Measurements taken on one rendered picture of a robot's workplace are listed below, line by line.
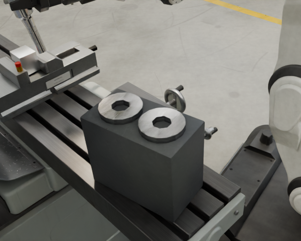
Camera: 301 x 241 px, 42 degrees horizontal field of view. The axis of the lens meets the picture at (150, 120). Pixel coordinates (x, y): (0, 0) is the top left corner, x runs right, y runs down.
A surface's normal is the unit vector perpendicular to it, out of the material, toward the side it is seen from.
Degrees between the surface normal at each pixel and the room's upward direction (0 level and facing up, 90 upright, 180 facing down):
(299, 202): 90
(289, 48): 90
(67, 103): 0
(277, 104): 90
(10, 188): 0
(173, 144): 0
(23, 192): 90
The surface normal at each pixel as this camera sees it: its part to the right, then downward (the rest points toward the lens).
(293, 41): -0.58, 0.55
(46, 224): 0.69, 0.43
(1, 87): -0.07, -0.77
